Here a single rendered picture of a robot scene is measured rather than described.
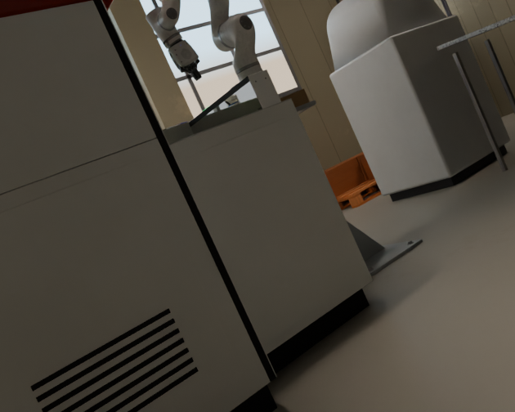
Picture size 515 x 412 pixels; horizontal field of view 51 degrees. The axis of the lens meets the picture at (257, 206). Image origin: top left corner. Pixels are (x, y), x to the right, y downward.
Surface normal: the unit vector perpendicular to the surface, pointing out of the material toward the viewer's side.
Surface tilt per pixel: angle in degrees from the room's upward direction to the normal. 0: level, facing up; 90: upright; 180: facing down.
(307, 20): 90
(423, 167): 90
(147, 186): 90
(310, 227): 90
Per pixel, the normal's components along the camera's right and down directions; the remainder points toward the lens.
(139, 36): 0.48, -0.17
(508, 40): -0.77, 0.38
